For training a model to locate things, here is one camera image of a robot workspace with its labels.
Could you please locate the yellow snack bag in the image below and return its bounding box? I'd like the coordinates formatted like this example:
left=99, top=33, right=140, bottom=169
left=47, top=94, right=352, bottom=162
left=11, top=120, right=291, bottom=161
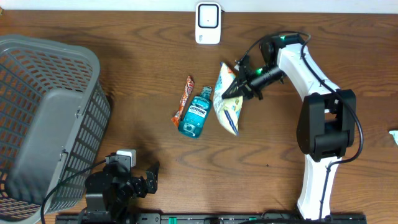
left=213, top=62, right=243, bottom=136

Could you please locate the blue Listerine mouthwash bottle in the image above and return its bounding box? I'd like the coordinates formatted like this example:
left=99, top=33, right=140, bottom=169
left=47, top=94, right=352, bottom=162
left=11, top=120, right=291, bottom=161
left=178, top=86, right=212, bottom=139

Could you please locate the orange red snack stick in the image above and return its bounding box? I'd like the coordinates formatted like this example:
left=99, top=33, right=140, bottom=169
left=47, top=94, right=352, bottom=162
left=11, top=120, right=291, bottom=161
left=171, top=75, right=195, bottom=127

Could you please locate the pale green tissue pack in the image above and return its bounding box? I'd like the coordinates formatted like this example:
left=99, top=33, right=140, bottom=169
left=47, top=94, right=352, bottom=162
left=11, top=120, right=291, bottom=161
left=389, top=130, right=398, bottom=145

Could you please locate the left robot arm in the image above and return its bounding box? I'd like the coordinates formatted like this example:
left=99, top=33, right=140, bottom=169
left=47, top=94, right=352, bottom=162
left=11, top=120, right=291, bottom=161
left=82, top=153, right=160, bottom=223

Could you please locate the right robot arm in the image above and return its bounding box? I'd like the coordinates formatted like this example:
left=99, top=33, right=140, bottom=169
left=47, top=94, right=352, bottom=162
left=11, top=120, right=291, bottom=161
left=221, top=31, right=358, bottom=221

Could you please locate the white barcode scanner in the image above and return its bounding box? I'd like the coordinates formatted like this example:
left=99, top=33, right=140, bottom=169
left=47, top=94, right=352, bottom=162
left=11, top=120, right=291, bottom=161
left=195, top=2, right=221, bottom=45

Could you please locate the dark grey plastic basket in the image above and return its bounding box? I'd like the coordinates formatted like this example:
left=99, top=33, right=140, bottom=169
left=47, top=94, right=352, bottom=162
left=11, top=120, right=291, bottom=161
left=1, top=35, right=111, bottom=223

